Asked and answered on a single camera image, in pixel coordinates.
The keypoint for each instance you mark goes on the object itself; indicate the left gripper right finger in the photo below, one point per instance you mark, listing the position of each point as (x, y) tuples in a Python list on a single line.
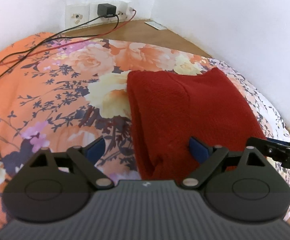
[(241, 186)]

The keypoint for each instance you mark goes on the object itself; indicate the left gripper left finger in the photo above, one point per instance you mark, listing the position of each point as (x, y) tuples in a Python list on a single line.
[(54, 186)]

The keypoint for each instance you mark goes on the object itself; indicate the red knit cardigan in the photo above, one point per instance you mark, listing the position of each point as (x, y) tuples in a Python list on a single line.
[(168, 109)]

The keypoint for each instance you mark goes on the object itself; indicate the floral orange bedsheet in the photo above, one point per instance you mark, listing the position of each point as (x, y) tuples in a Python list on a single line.
[(74, 91)]

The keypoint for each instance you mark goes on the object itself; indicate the small white card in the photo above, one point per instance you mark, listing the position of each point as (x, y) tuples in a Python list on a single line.
[(156, 25)]

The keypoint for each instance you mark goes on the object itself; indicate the black power adapter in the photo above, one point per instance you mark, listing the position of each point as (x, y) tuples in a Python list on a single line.
[(106, 10)]

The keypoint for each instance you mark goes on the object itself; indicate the white wall socket strip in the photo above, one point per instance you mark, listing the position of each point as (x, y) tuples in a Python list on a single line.
[(76, 14)]

